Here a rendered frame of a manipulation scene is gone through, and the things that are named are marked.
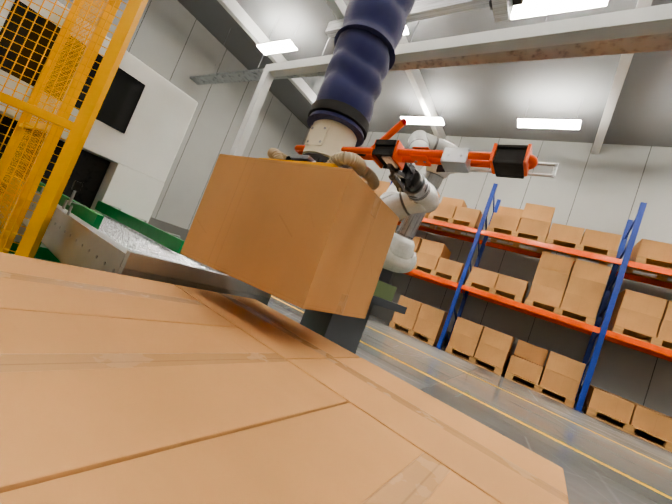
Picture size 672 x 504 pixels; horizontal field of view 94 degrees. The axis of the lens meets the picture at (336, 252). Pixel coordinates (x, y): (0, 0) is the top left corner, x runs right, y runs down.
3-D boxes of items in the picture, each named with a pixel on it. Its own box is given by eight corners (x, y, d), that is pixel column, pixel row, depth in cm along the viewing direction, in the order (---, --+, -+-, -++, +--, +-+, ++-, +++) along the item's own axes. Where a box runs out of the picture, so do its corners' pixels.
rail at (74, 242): (0, 199, 241) (11, 176, 242) (10, 202, 245) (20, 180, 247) (101, 306, 106) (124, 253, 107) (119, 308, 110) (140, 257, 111)
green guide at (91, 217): (15, 183, 245) (20, 172, 245) (32, 189, 253) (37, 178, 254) (72, 225, 151) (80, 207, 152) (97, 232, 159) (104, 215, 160)
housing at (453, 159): (439, 161, 87) (444, 146, 88) (444, 172, 93) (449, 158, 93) (465, 162, 83) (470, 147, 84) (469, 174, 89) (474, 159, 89)
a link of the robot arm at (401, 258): (371, 260, 190) (403, 273, 193) (375, 267, 175) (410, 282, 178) (429, 137, 175) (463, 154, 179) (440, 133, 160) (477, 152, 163)
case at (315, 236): (179, 253, 115) (219, 153, 118) (256, 274, 148) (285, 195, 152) (302, 308, 82) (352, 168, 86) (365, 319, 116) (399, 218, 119)
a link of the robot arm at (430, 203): (435, 196, 117) (402, 209, 123) (446, 211, 129) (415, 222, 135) (428, 172, 121) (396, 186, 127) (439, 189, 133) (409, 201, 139)
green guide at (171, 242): (94, 208, 288) (98, 199, 289) (107, 213, 296) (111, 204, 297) (177, 253, 194) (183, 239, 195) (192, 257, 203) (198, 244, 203)
